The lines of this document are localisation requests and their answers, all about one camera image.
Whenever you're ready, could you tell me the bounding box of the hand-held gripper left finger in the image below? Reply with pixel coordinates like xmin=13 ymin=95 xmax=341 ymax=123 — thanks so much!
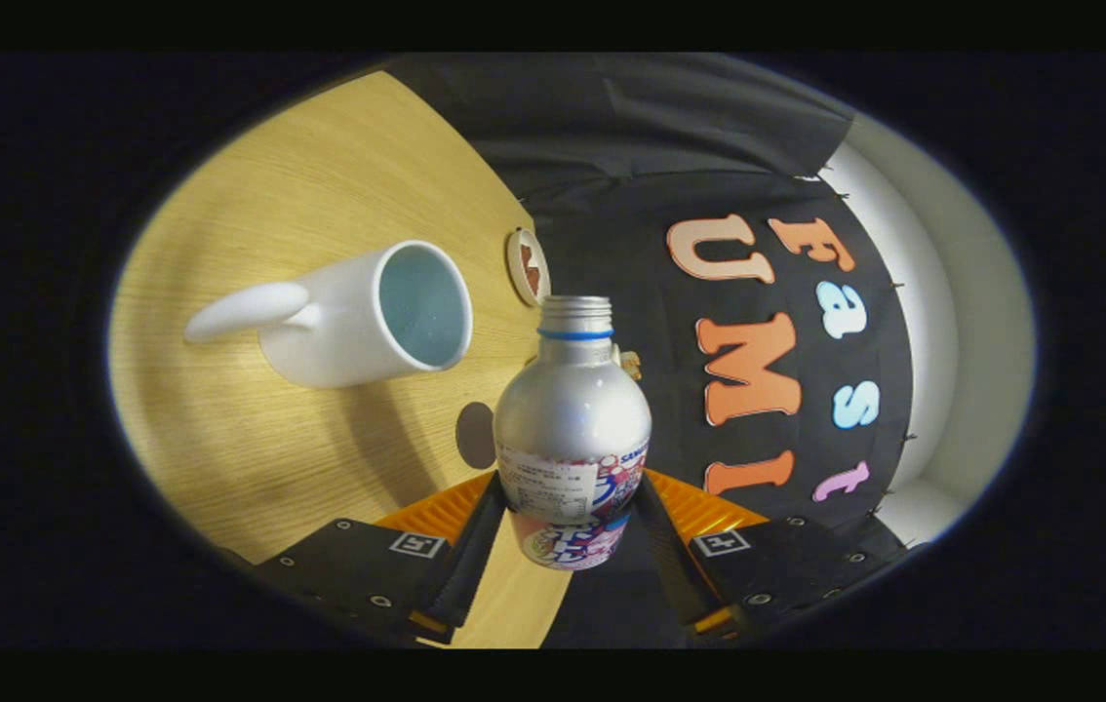
xmin=256 ymin=471 xmax=507 ymax=644

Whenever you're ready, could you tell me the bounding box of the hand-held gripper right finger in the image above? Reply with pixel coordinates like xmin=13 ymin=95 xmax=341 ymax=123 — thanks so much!
xmin=633 ymin=468 xmax=905 ymax=640

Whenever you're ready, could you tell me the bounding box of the dark round coaster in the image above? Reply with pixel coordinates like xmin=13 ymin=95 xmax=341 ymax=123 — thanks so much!
xmin=455 ymin=401 xmax=497 ymax=471

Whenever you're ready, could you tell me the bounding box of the silver juice bottle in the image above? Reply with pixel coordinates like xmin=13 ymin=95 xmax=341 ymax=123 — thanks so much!
xmin=494 ymin=295 xmax=652 ymax=571

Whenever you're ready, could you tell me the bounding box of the white cup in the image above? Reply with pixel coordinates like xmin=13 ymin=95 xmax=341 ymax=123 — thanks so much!
xmin=184 ymin=240 xmax=474 ymax=389

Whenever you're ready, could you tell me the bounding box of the white round plate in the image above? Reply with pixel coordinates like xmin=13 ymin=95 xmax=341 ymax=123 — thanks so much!
xmin=506 ymin=227 xmax=551 ymax=308

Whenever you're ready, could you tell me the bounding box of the black backdrop cloth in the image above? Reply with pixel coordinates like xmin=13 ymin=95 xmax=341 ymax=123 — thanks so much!
xmin=382 ymin=53 xmax=915 ymax=649

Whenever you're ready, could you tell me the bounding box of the wooden table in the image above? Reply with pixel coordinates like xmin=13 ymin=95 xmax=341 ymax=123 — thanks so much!
xmin=109 ymin=70 xmax=573 ymax=649

